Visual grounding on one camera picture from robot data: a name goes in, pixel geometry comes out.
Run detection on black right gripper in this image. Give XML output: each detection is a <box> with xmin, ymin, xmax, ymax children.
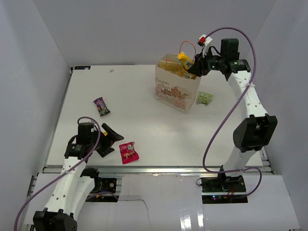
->
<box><xmin>188</xmin><ymin>48</ymin><xmax>226</xmax><ymax>77</ymax></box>

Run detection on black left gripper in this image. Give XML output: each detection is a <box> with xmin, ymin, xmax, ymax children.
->
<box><xmin>90</xmin><ymin>123</ymin><xmax>124</xmax><ymax>157</ymax></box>

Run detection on red candy pouch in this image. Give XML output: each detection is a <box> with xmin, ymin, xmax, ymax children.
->
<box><xmin>119</xmin><ymin>141</ymin><xmax>139</xmax><ymax>164</ymax></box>

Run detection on brown potato chips bag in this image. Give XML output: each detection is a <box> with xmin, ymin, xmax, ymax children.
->
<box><xmin>158</xmin><ymin>59</ymin><xmax>197</xmax><ymax>80</ymax></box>

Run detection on cream paper gift bag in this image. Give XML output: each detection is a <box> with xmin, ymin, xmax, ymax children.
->
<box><xmin>154</xmin><ymin>40</ymin><xmax>203</xmax><ymax>115</ymax></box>

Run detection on light green snack pouch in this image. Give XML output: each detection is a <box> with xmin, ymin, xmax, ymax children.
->
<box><xmin>197</xmin><ymin>91</ymin><xmax>214</xmax><ymax>105</ymax></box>

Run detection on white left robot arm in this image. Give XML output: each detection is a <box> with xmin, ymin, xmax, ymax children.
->
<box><xmin>33</xmin><ymin>121</ymin><xmax>124</xmax><ymax>231</ymax></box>

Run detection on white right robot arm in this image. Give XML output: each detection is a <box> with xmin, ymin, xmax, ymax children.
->
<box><xmin>188</xmin><ymin>38</ymin><xmax>278</xmax><ymax>192</ymax></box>

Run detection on brown m&m's candy pack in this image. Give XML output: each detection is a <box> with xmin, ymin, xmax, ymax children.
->
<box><xmin>93</xmin><ymin>97</ymin><xmax>110</xmax><ymax>116</ymax></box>

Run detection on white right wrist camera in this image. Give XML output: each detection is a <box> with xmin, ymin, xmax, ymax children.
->
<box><xmin>197</xmin><ymin>34</ymin><xmax>213</xmax><ymax>57</ymax></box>

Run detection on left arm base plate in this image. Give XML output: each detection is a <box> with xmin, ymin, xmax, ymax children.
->
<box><xmin>81</xmin><ymin>168</ymin><xmax>117</xmax><ymax>193</ymax></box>

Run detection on aluminium front rail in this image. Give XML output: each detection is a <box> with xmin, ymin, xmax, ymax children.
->
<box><xmin>42</xmin><ymin>165</ymin><xmax>227</xmax><ymax>174</ymax></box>

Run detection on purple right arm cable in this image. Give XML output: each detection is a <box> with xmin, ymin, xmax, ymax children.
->
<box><xmin>202</xmin><ymin>26</ymin><xmax>263</xmax><ymax>198</ymax></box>

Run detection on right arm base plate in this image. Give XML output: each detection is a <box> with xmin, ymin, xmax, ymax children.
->
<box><xmin>196</xmin><ymin>177</ymin><xmax>248</xmax><ymax>205</ymax></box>

